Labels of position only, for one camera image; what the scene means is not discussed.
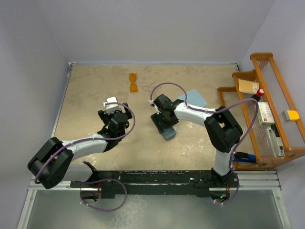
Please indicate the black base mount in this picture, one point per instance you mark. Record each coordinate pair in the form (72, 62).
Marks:
(199, 183)

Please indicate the red black bottle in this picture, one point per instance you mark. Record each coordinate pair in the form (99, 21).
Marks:
(258, 95)

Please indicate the wooden tiered rack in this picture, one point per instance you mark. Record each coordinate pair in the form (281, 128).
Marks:
(276, 94)

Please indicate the white black stapler device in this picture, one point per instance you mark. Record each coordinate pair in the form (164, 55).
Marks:
(275, 141)

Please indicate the white red box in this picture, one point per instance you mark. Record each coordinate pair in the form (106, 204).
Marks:
(265, 116)

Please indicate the orange sunglasses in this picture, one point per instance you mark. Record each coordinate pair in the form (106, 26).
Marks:
(133, 85)

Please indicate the blue black tool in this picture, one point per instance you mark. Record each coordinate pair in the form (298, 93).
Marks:
(244, 157)

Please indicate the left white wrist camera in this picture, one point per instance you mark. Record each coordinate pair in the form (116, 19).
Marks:
(111, 105)

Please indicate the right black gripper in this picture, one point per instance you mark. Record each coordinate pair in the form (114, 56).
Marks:
(156, 119)

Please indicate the aluminium frame rail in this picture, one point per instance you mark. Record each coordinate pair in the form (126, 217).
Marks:
(248, 180)

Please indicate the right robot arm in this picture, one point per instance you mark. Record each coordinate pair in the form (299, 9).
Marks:
(223, 130)

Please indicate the yellow grey sponge block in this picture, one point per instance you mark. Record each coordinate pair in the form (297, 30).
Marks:
(290, 115)

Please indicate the brown cardboard envelope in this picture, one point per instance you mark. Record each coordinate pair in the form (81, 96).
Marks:
(248, 87)

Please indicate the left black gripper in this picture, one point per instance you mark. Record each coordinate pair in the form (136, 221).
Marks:
(106, 117)

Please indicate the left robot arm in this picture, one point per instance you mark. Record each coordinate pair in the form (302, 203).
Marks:
(52, 164)

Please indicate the blue-grey glasses case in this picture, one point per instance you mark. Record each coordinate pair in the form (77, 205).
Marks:
(169, 133)

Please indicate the light blue cleaning cloth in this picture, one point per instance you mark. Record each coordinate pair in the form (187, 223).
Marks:
(193, 98)

